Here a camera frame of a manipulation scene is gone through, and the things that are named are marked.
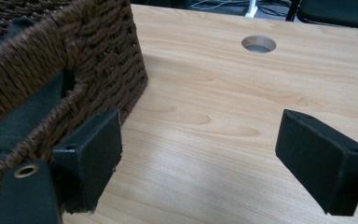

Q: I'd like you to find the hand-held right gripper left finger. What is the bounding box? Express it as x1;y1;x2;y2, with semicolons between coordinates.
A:
52;107;124;215

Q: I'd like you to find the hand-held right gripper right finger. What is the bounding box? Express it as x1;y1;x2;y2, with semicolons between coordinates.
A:
274;108;358;217

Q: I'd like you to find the dark grey cloth garment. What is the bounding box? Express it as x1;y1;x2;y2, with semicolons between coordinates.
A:
0;17;77;176

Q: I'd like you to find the brown woven basket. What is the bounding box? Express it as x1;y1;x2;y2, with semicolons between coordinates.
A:
0;0;149;196

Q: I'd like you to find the black chair seat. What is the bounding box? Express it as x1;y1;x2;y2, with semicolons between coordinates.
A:
296;0;358;31

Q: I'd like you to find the black metal stand leg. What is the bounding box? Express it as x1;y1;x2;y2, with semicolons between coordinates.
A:
284;0;302;22

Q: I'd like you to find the white stand base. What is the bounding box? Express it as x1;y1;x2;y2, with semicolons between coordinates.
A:
244;0;259;19

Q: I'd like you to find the grey cable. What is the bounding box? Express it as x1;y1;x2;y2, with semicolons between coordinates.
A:
189;0;252;11

